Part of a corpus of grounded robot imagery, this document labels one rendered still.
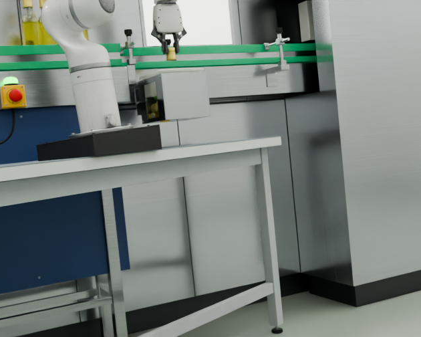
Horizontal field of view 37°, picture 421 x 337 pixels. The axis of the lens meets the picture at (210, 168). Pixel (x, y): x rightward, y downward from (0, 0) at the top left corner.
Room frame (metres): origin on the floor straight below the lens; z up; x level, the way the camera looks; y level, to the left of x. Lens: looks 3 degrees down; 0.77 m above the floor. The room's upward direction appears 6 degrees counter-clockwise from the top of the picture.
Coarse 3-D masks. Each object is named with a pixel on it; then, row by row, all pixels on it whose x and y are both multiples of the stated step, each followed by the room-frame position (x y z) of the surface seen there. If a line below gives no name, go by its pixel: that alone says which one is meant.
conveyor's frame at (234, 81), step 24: (0, 72) 2.03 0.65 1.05; (24, 72) 2.07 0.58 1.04; (48, 72) 2.10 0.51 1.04; (120, 72) 2.21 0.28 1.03; (144, 72) 2.36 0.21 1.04; (216, 72) 2.49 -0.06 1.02; (240, 72) 2.54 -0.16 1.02; (264, 72) 2.59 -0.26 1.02; (288, 72) 2.65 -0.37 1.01; (312, 72) 2.70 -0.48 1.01; (48, 96) 2.10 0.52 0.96; (72, 96) 2.13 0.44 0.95; (120, 96) 2.21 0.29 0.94; (216, 96) 2.49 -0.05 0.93; (240, 96) 2.67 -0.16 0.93
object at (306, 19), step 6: (300, 6) 2.92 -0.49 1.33; (306, 6) 2.88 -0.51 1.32; (300, 12) 2.93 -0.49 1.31; (306, 12) 2.88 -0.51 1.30; (312, 12) 2.89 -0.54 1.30; (300, 18) 2.93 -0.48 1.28; (306, 18) 2.89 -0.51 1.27; (312, 18) 2.89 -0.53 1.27; (300, 24) 2.93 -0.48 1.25; (306, 24) 2.89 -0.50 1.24; (312, 24) 2.89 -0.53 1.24; (306, 30) 2.90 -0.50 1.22; (312, 30) 2.89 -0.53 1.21; (306, 36) 2.90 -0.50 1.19; (312, 36) 2.88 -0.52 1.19
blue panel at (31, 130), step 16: (0, 112) 2.04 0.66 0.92; (16, 112) 2.07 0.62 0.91; (32, 112) 2.09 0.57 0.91; (48, 112) 2.11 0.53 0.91; (64, 112) 2.14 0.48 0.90; (0, 128) 2.04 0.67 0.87; (16, 128) 2.06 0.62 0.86; (32, 128) 2.09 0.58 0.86; (48, 128) 2.11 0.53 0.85; (64, 128) 2.14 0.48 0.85; (0, 144) 2.04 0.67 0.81; (16, 144) 2.06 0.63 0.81; (32, 144) 2.08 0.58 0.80; (0, 160) 2.04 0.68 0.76; (16, 160) 2.06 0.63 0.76; (32, 160) 2.08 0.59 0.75
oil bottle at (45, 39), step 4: (40, 16) 2.24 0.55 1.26; (40, 20) 2.23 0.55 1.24; (40, 24) 2.23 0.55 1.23; (40, 28) 2.23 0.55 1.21; (44, 28) 2.23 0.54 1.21; (40, 32) 2.23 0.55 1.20; (44, 32) 2.23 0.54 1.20; (44, 36) 2.23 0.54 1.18; (48, 36) 2.23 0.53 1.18; (44, 40) 2.23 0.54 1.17; (48, 40) 2.23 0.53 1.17; (52, 40) 2.24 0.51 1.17; (44, 44) 2.23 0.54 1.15; (48, 44) 2.23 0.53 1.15; (52, 44) 2.24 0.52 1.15; (56, 44) 2.25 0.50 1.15
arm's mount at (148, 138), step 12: (108, 132) 1.70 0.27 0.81; (120, 132) 1.73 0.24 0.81; (132, 132) 1.77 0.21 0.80; (144, 132) 1.80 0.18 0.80; (156, 132) 1.84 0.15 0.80; (48, 144) 1.78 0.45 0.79; (60, 144) 1.75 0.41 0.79; (72, 144) 1.71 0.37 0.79; (84, 144) 1.68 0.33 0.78; (96, 144) 1.66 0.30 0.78; (108, 144) 1.69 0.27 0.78; (120, 144) 1.73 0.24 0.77; (132, 144) 1.76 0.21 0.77; (144, 144) 1.80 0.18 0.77; (156, 144) 1.84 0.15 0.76; (48, 156) 1.79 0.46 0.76; (60, 156) 1.75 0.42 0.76; (72, 156) 1.72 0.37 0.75; (84, 156) 1.68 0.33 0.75
